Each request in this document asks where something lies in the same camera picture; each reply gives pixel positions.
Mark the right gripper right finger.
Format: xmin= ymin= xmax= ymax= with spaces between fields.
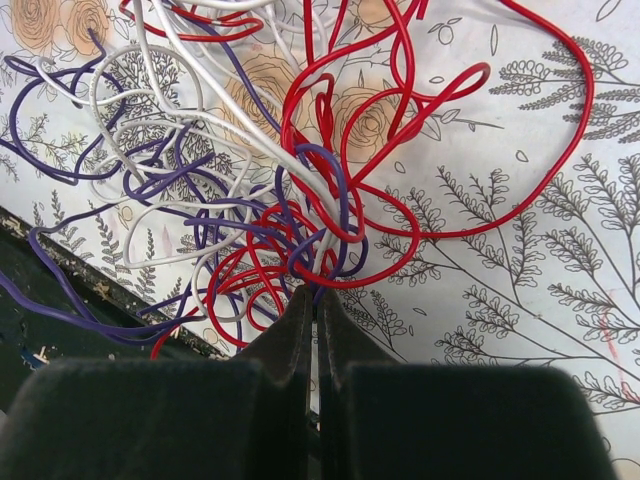
xmin=317 ymin=291 xmax=615 ymax=479

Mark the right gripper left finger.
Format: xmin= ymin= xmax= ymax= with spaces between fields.
xmin=1 ymin=287 xmax=313 ymax=479

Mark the purple cable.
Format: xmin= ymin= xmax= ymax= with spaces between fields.
xmin=0 ymin=19 xmax=371 ymax=351

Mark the white cable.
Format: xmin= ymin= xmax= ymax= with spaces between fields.
xmin=37 ymin=0 xmax=351 ymax=321

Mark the floral table mat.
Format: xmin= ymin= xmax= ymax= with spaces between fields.
xmin=1 ymin=1 xmax=639 ymax=479

